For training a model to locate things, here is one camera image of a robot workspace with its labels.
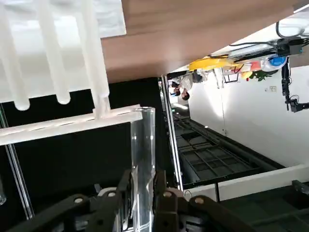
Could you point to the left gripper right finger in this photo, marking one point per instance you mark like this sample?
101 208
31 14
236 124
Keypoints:
173 212

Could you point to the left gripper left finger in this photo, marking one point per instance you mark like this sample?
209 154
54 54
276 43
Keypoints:
101 212

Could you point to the clear glass test tube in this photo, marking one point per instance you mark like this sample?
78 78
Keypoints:
142 149

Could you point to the white test tube rack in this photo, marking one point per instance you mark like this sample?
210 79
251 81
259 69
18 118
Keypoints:
48 60

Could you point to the thin silver rod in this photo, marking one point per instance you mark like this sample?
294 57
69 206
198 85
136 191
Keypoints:
20 174

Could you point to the person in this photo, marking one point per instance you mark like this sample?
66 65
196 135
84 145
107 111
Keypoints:
187 83

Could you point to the yellow plastic tray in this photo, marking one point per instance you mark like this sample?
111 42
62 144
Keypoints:
207 64

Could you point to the colourful toy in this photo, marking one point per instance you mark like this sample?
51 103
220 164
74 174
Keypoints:
248 70

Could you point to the green plant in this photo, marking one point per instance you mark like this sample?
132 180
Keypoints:
262 75

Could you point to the round blue object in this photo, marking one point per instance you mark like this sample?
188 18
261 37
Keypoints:
277 61

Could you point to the aluminium frame post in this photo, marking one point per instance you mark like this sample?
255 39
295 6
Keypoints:
172 135

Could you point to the black camera with blue light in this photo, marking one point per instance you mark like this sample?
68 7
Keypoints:
289 46

